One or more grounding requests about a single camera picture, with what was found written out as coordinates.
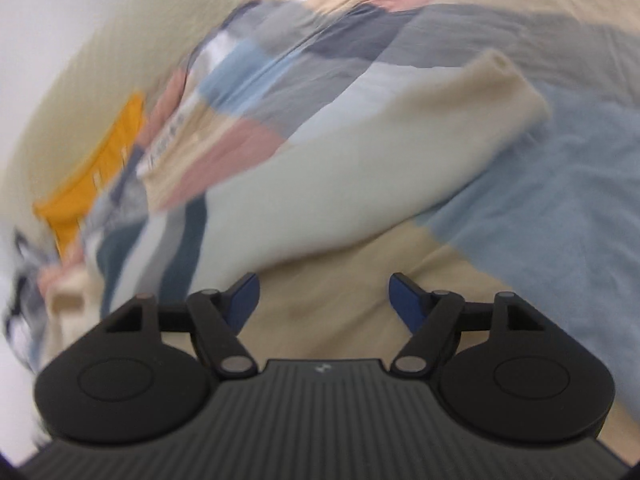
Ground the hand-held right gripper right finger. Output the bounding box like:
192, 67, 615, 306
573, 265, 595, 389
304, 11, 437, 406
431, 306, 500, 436
389, 272, 546, 378

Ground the cream striped knit sweater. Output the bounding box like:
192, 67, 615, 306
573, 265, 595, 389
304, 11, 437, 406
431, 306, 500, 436
30, 49, 552, 361

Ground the cream quilted headboard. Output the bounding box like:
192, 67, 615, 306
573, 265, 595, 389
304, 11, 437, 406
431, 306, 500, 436
0, 0, 313, 243

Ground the yellow crown print pillow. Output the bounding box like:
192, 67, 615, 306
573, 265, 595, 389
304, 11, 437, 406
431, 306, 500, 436
32, 92, 149, 262

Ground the patchwork quilt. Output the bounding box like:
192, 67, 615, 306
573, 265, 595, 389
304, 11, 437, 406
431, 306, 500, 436
75, 0, 640, 461

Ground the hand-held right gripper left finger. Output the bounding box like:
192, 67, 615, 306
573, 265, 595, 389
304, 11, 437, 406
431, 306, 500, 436
105, 272, 261, 380

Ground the white garment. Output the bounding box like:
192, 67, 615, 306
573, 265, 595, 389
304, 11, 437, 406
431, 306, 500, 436
0, 280, 43, 358

